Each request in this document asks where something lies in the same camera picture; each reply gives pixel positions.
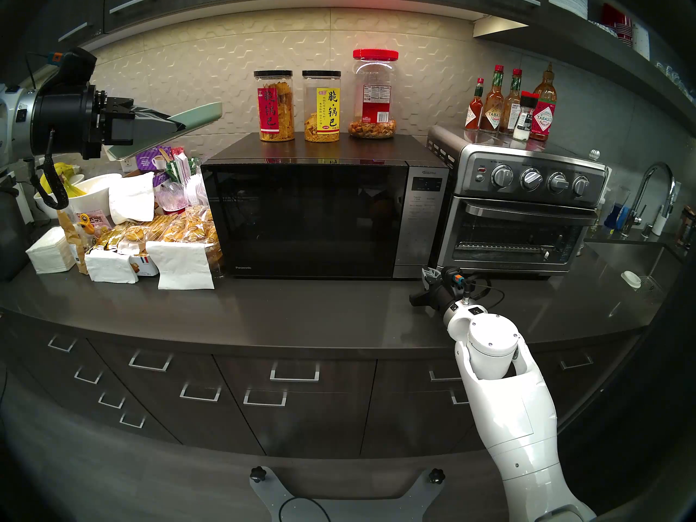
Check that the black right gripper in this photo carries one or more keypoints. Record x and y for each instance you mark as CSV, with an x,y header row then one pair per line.
x,y
439,295

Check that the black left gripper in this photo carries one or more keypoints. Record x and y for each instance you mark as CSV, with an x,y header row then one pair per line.
x,y
65,118

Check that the light green plate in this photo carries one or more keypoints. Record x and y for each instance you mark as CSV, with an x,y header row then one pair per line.
x,y
201,116

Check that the black microwave oven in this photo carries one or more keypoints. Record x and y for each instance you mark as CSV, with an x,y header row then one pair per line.
x,y
304,222

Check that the purple snack bag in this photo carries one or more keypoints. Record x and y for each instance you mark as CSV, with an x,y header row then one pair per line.
x,y
148,159

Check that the green red tea packets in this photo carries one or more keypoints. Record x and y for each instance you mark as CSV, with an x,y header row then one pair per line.
x,y
182,165

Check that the white paper bag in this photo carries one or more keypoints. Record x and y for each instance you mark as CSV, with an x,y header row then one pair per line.
x,y
132,197

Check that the clear pink plastic bag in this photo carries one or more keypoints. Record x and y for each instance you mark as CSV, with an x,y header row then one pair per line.
x,y
176,197

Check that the large white bowl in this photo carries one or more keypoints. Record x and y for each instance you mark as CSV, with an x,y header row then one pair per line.
x,y
95,197

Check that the yellow banana bunch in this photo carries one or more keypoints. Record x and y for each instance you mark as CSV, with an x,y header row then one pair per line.
x,y
66,172

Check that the stainless steel toaster oven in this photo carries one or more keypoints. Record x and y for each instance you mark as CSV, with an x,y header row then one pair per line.
x,y
516,238

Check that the pink snack packet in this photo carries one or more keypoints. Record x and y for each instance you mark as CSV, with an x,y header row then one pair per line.
x,y
98,221

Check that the wrapped pastries pile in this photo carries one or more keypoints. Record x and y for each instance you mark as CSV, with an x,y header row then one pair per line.
x,y
185,227

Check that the snack jar pink label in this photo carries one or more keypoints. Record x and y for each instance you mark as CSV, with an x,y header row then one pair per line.
x,y
274,113

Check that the bananas in white bowl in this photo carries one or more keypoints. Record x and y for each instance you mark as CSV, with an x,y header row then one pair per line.
x,y
43,205

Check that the brown snack packet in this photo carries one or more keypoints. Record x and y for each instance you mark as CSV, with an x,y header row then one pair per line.
x,y
73,243

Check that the white box French flag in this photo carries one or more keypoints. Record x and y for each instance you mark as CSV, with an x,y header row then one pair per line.
x,y
145,266

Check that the large white draped napkin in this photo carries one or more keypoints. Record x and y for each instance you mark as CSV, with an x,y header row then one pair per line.
x,y
182,271

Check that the white napkin stack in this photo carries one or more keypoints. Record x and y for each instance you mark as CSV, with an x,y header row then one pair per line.
x,y
50,252

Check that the dark lower drawer cabinet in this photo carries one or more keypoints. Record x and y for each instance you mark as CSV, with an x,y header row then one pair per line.
x,y
326,417

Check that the snack jar yellow label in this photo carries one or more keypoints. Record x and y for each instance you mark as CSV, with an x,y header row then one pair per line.
x,y
322,113

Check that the black countertop appliance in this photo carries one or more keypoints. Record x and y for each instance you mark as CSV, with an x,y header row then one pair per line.
x,y
11,232

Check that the small red hot sauce bottle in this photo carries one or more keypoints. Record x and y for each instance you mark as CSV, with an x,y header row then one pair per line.
x,y
474,116

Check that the brown sauce bottle Tabasco label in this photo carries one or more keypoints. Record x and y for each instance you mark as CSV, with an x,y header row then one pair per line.
x,y
492,116

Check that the black base knob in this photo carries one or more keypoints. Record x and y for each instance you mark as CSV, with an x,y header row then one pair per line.
x,y
258,474
436,476

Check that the clear jar red lid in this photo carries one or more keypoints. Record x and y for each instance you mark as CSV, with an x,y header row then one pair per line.
x,y
375,102

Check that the small white sink cup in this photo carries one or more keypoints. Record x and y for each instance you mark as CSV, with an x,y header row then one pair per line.
x,y
631,279

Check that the large orange Tabasco bottle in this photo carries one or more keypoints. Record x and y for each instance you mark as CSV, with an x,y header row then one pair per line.
x,y
544,118

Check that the stainless steel sink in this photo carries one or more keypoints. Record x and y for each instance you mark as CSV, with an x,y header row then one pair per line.
x,y
631,257

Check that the silver towel holder knob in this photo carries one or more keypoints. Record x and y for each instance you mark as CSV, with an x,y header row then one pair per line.
x,y
595,154

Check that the white soap dispenser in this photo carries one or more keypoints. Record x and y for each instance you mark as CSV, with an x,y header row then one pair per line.
x,y
659,225

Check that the chrome kitchen faucet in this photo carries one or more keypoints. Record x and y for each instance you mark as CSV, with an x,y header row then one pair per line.
x,y
659,166

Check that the brown bottle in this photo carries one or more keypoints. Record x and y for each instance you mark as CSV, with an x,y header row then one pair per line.
x,y
686,227

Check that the red cup stack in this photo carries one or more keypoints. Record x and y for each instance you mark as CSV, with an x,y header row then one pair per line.
x,y
620,23

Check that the white cup stack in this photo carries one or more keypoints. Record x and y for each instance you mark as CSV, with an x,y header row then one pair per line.
x,y
640,39

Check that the white wall outlet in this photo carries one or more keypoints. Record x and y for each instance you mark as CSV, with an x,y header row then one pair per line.
x,y
128,165
677,192

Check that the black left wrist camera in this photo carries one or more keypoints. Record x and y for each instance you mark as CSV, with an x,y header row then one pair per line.
x,y
73,69

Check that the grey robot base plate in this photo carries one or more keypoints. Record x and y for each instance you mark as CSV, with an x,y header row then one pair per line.
x,y
402,504

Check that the dark wall shelf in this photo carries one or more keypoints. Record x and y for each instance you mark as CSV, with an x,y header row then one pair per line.
x,y
587,48

